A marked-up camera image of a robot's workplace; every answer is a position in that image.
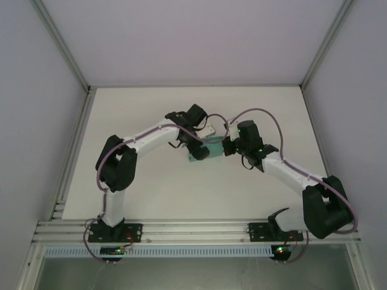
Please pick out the teal corrugated cardboard box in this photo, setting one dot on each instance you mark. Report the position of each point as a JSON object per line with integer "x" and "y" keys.
{"x": 215, "y": 148}

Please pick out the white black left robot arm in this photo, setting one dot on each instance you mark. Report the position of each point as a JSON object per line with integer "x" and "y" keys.
{"x": 151, "y": 140}

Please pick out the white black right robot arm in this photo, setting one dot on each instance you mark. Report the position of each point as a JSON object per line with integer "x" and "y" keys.
{"x": 287, "y": 172}

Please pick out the aluminium slotted mounting beam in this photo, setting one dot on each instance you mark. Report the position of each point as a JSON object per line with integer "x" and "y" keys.
{"x": 193, "y": 231}

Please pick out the grey metal panel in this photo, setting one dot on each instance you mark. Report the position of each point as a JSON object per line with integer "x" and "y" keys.
{"x": 193, "y": 273}

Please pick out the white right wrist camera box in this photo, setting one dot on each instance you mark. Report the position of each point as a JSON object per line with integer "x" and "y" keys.
{"x": 232, "y": 129}

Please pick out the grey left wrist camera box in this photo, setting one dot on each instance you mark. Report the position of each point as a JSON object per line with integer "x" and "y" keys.
{"x": 208, "y": 131}

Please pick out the aluminium side rail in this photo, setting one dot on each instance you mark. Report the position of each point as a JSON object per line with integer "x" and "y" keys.
{"x": 323, "y": 145}
{"x": 72, "y": 151}

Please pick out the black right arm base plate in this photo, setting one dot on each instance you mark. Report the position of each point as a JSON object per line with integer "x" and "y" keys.
{"x": 257, "y": 232}

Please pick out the aluminium frame post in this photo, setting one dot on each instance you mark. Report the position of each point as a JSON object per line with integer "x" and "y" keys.
{"x": 60, "y": 45}
{"x": 328, "y": 45}

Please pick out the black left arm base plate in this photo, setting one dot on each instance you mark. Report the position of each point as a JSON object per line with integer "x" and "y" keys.
{"x": 133, "y": 232}

